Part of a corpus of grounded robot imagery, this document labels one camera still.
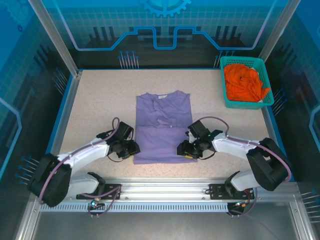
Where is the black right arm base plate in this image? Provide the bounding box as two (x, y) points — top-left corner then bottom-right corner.
(208, 183), (256, 201)

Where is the cable connector with green light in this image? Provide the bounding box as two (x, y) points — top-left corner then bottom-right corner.
(90, 197), (105, 208)
(234, 199), (251, 210)

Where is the aluminium mounting rail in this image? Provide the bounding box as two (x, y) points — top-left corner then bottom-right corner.
(32, 177), (300, 204)

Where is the aluminium frame post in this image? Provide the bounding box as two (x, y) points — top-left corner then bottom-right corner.
(250, 0), (303, 78)
(27, 0), (84, 78)

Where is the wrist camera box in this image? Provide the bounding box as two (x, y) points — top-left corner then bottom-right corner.
(116, 121), (135, 141)
(186, 119), (211, 139)

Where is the slotted grey cable duct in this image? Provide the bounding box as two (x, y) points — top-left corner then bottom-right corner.
(39, 202), (230, 213)

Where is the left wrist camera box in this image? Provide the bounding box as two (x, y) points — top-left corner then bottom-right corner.
(116, 121), (135, 141)

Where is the teal plastic basket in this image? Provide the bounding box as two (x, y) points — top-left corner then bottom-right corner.
(219, 55), (275, 111)

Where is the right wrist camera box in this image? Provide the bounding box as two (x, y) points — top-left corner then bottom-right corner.
(186, 119), (211, 139)

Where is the purple t-shirt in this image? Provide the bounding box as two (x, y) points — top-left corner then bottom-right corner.
(133, 90), (199, 166)

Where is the orange t-shirt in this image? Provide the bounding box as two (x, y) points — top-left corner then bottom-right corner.
(223, 63), (273, 103)

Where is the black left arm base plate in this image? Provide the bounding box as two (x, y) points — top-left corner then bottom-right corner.
(76, 183), (123, 201)

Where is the white garment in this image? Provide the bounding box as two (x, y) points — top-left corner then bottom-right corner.
(250, 65), (265, 104)

